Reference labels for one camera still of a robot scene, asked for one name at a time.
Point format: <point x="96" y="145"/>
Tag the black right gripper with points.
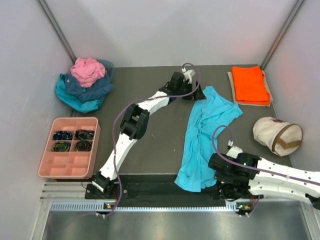
<point x="219" y="176"/>

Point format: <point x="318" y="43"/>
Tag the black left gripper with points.
<point x="197" y="95"/>

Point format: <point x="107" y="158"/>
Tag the light blue t shirt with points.
<point x="205" y="117"/>

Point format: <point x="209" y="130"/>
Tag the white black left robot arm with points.
<point x="134" y="123"/>

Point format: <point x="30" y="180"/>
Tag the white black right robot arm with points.
<point x="275" y="180"/>

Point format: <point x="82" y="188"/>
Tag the folded orange t shirt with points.
<point x="249" y="86"/>

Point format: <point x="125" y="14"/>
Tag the teal plastic laundry bin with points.
<point x="109" y="67"/>

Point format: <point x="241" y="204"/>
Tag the dark blue t shirt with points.
<point x="85" y="94"/>

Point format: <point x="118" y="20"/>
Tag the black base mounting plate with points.
<point x="159" y="190"/>

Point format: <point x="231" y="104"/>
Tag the pink t shirt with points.
<point x="87" y="71"/>

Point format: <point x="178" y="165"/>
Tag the teal t shirt in bin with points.
<point x="74" y="102"/>

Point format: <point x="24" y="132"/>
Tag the pink compartment tray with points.
<point x="71" y="148"/>

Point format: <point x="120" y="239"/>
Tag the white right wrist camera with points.
<point x="233" y="151"/>

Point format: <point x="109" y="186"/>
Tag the cream canvas drawstring bag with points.
<point x="281" y="137"/>

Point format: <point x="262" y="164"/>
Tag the dark hair tie blue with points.
<point x="62" y="135"/>

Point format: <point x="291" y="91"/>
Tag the dark hair tie green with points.
<point x="61" y="146"/>

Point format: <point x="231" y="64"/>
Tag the grey slotted cable duct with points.
<point x="98" y="206"/>

